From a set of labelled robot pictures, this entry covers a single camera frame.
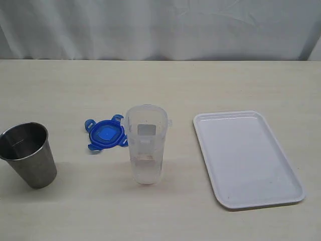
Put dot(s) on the blue container lid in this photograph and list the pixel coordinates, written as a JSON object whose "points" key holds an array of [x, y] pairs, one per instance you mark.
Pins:
{"points": [[106, 134]]}

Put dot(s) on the stainless steel cup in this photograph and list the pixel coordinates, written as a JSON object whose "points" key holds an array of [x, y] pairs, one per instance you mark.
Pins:
{"points": [[25, 147]]}

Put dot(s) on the clear plastic container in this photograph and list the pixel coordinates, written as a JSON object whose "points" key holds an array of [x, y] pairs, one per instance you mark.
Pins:
{"points": [[146, 128]]}

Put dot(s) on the white plastic tray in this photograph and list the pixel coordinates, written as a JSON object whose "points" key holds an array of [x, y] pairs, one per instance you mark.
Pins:
{"points": [[246, 165]]}

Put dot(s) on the white backdrop curtain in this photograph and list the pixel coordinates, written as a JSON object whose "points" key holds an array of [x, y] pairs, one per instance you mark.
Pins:
{"points": [[161, 30]]}

